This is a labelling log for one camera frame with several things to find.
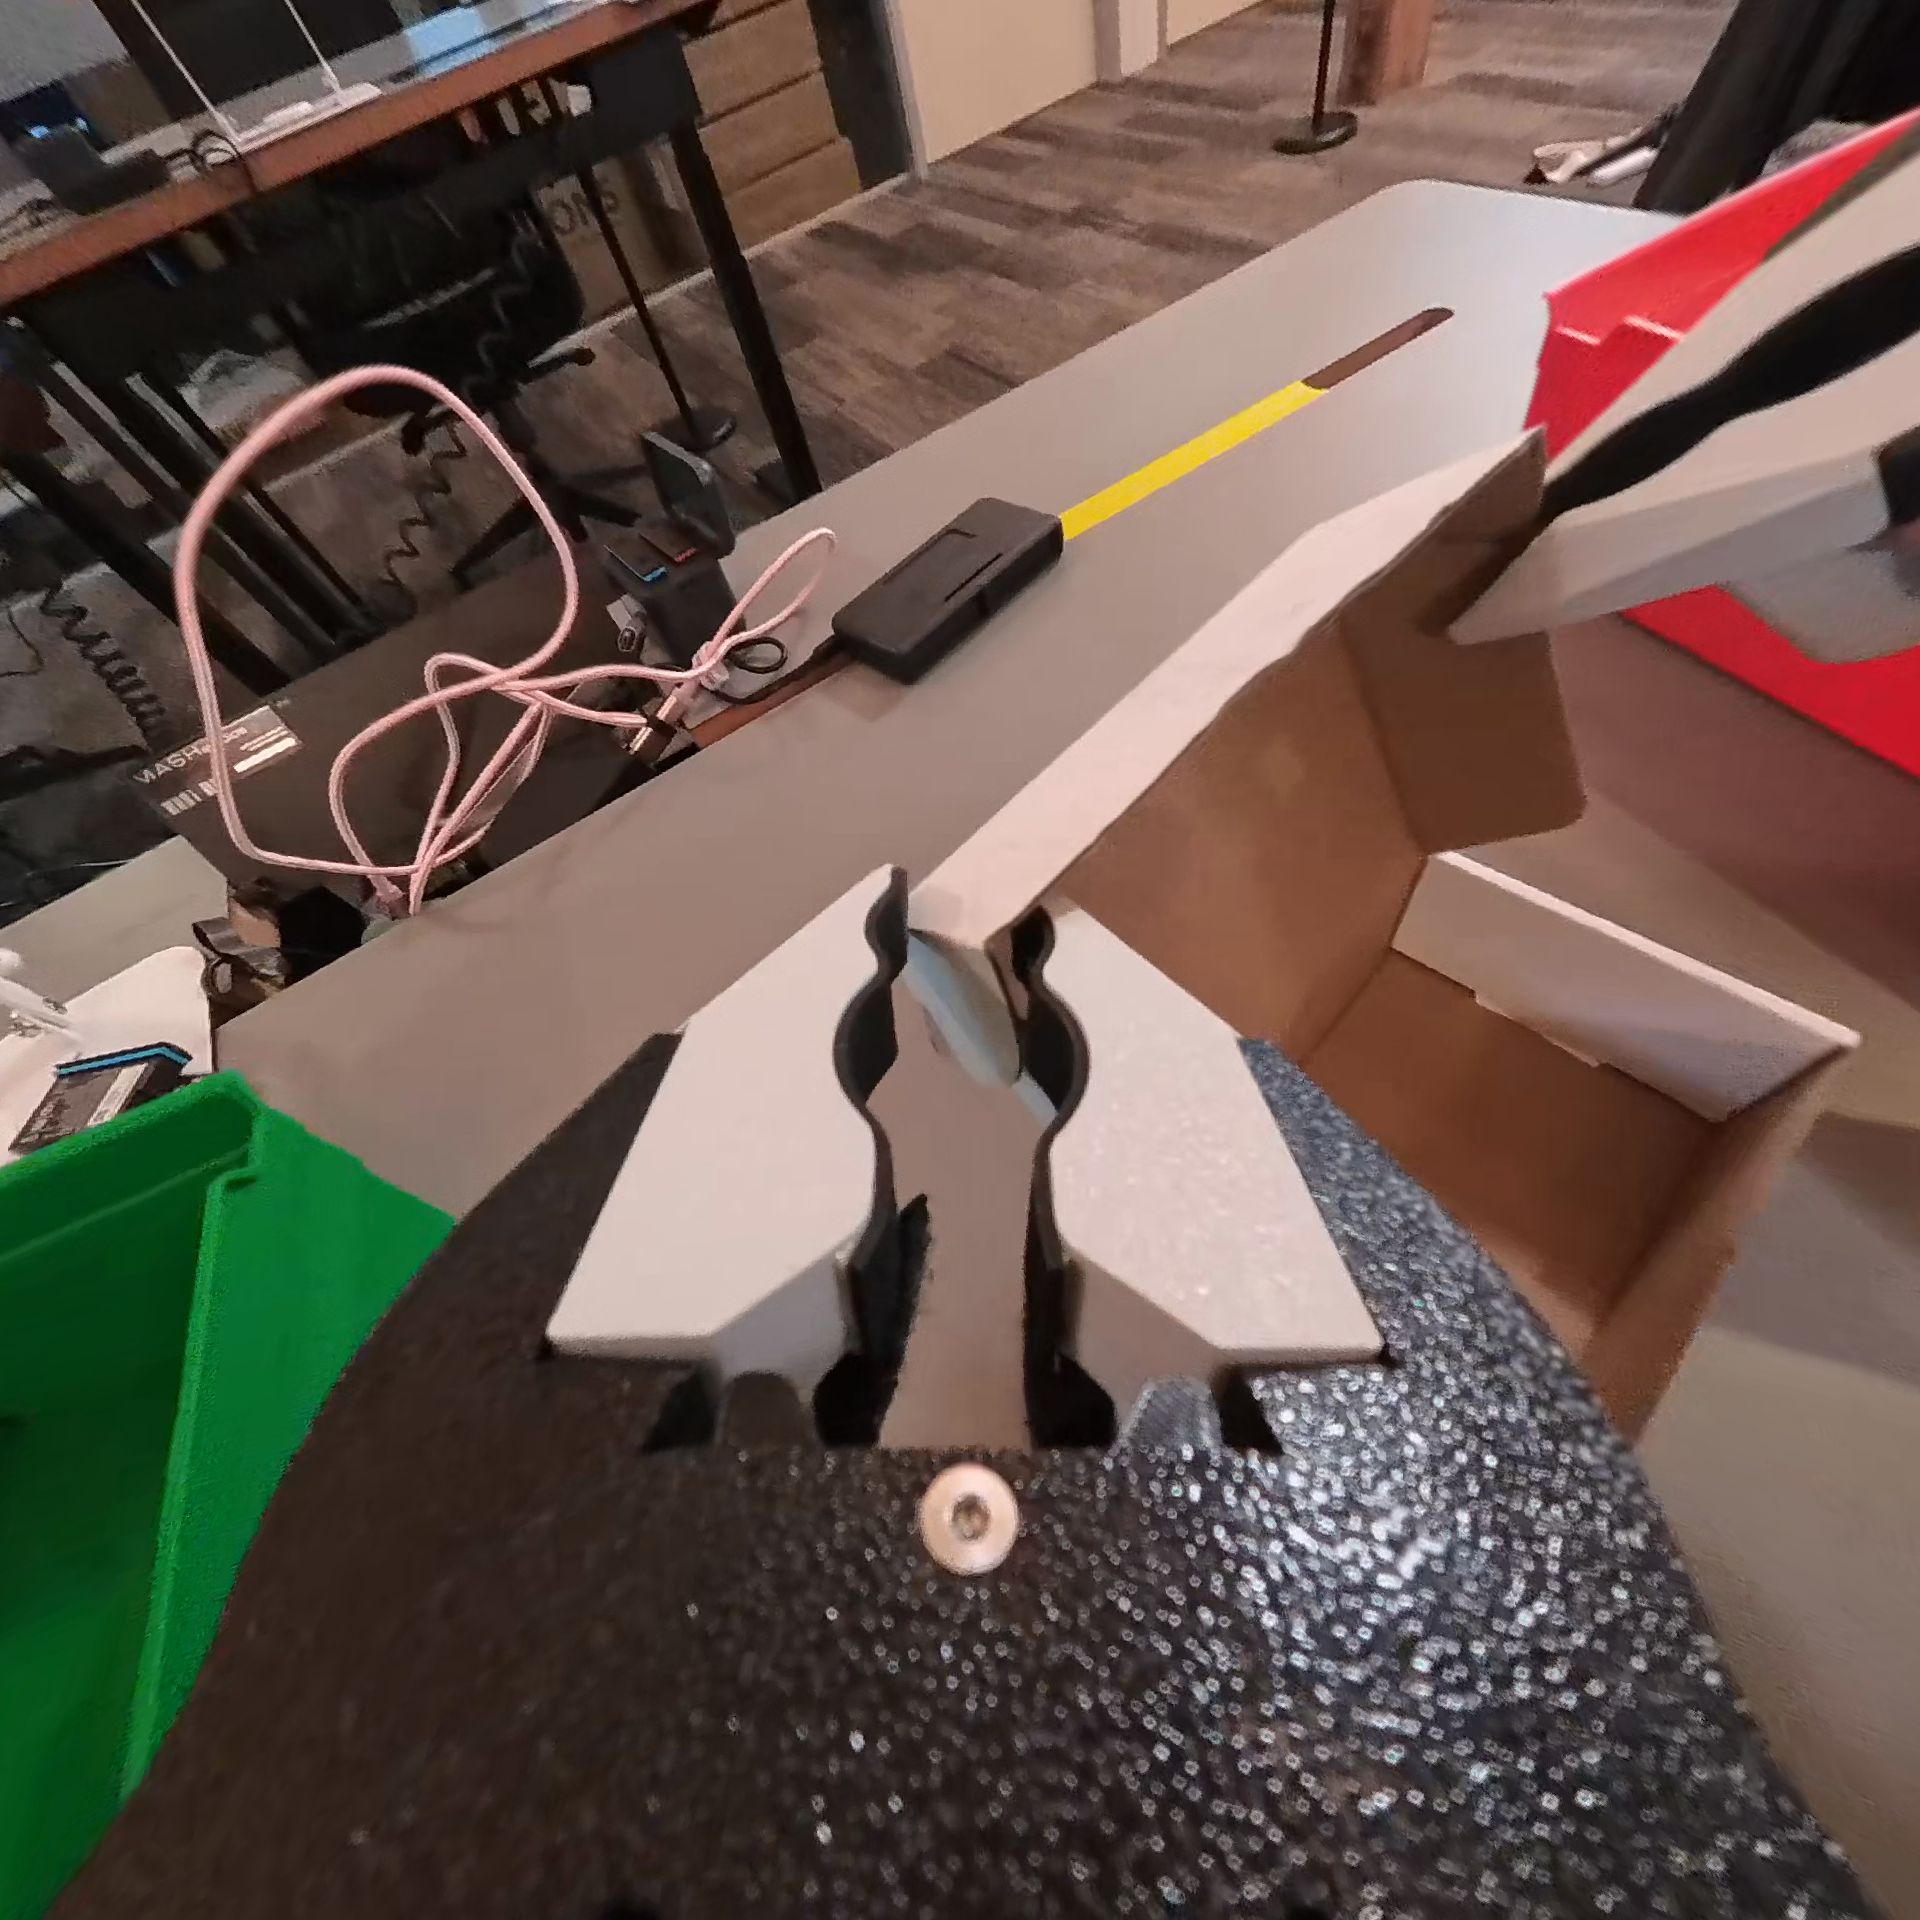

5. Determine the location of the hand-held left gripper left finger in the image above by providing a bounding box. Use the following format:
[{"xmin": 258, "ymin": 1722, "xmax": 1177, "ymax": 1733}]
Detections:
[{"xmin": 546, "ymin": 864, "xmax": 933, "ymax": 1443}]

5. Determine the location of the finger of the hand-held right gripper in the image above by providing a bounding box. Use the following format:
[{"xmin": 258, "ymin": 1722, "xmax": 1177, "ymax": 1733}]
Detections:
[
  {"xmin": 1446, "ymin": 337, "xmax": 1920, "ymax": 649},
  {"xmin": 1545, "ymin": 164, "xmax": 1920, "ymax": 522}
]

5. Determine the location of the black office chair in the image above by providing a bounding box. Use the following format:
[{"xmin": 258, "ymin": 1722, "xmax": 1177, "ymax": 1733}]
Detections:
[{"xmin": 223, "ymin": 195, "xmax": 600, "ymax": 578}]

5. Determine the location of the white cardboard box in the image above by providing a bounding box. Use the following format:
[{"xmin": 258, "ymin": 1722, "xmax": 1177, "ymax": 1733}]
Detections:
[{"xmin": 896, "ymin": 427, "xmax": 1863, "ymax": 1443}]

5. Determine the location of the black rectangular device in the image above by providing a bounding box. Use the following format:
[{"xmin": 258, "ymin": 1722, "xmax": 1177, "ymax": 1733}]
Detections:
[{"xmin": 831, "ymin": 499, "xmax": 1064, "ymax": 686}]

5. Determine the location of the red plastic bin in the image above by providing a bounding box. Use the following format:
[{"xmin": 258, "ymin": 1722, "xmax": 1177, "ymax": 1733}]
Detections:
[{"xmin": 1527, "ymin": 112, "xmax": 1920, "ymax": 778}]

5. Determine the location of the black labelled case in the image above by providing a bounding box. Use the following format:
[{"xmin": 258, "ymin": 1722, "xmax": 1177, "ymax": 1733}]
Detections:
[{"xmin": 128, "ymin": 702, "xmax": 378, "ymax": 852}]

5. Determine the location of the black charging dock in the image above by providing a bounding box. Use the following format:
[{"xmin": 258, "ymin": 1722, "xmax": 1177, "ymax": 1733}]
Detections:
[{"xmin": 598, "ymin": 429, "xmax": 741, "ymax": 670}]

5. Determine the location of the black coiled cable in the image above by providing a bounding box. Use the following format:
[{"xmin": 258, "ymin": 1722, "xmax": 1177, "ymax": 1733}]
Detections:
[{"xmin": 37, "ymin": 577, "xmax": 176, "ymax": 740}]

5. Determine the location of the yellow tape strip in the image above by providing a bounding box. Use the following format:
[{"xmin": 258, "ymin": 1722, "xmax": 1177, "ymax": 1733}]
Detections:
[{"xmin": 1055, "ymin": 382, "xmax": 1329, "ymax": 544}]

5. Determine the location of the green plastic bin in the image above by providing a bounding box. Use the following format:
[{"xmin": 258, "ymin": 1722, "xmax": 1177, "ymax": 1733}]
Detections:
[{"xmin": 0, "ymin": 1069, "xmax": 458, "ymax": 1920}]

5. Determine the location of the wooden desk with black legs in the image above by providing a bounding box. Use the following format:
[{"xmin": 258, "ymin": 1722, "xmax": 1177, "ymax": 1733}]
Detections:
[{"xmin": 0, "ymin": 0, "xmax": 825, "ymax": 506}]

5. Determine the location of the black stanchion pole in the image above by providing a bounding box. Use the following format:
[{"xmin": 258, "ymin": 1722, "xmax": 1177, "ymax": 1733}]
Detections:
[{"xmin": 1271, "ymin": 0, "xmax": 1362, "ymax": 156}]

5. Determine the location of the pink braided cable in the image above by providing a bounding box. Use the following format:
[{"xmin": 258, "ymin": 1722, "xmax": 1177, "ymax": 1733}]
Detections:
[{"xmin": 176, "ymin": 368, "xmax": 837, "ymax": 921}]

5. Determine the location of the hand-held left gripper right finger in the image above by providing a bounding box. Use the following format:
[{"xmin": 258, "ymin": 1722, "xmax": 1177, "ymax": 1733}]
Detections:
[{"xmin": 1009, "ymin": 906, "xmax": 1384, "ymax": 1443}]

